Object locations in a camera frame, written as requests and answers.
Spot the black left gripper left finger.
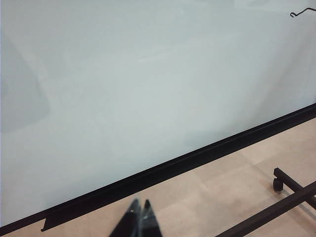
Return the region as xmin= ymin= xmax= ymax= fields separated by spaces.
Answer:
xmin=108 ymin=198 xmax=142 ymax=237

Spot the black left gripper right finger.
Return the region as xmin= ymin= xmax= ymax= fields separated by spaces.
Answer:
xmin=141 ymin=198 xmax=164 ymax=237

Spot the black whiteboard tray ledge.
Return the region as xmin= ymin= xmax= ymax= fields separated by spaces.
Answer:
xmin=40 ymin=108 xmax=316 ymax=232

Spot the black metal stand base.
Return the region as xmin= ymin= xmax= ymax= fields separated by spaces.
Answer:
xmin=216 ymin=167 xmax=316 ymax=237

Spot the white glass whiteboard black frame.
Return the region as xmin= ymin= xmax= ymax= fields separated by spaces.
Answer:
xmin=0 ymin=0 xmax=316 ymax=237

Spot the black caster wheel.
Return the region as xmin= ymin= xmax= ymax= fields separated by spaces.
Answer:
xmin=272 ymin=178 xmax=283 ymax=193

